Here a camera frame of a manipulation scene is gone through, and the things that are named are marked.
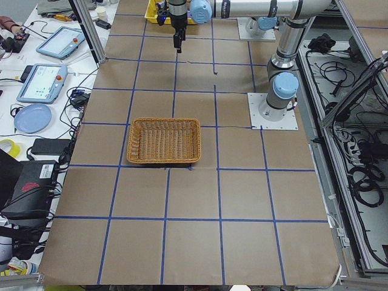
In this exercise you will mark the silver robot arm, blue joints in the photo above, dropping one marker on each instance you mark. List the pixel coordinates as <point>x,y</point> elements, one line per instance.
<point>299,15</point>

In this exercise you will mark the blue plate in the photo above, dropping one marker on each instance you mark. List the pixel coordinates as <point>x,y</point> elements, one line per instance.
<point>33,118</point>

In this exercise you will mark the lower teach pendant tablet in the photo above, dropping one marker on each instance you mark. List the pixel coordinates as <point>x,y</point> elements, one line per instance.
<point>43,84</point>

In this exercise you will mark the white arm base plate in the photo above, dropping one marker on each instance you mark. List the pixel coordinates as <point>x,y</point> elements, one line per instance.
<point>263,117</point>

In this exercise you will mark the aluminium frame post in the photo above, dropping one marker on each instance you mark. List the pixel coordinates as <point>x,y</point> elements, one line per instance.
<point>88,28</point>

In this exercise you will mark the brown wicker basket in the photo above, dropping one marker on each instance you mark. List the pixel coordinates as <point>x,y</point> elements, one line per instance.
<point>164,141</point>

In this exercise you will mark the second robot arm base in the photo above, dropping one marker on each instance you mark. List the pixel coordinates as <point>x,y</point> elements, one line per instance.
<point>259,25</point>

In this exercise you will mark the yellow tape roll on desk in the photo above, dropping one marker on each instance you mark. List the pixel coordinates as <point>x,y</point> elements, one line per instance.
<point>10,147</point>

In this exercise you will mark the black cloth bundle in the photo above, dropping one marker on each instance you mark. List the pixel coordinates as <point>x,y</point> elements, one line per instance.
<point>322,44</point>

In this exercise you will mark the yellow plastic basket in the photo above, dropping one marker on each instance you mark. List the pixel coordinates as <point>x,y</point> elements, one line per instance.
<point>154,6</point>

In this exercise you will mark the teach pendant tablet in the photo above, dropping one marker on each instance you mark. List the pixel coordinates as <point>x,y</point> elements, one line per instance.
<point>62,43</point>
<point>43,84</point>

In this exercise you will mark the black power adapter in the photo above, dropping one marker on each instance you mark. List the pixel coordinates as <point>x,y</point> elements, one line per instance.
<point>52,147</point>

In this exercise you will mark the black computer box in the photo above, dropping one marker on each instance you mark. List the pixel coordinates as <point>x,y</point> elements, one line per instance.
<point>27,187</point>

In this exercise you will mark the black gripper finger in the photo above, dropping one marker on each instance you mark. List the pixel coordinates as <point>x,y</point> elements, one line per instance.
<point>178,38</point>

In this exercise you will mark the upper teach pendant tablet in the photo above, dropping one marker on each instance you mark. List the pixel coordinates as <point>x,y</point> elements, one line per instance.
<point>62,43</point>

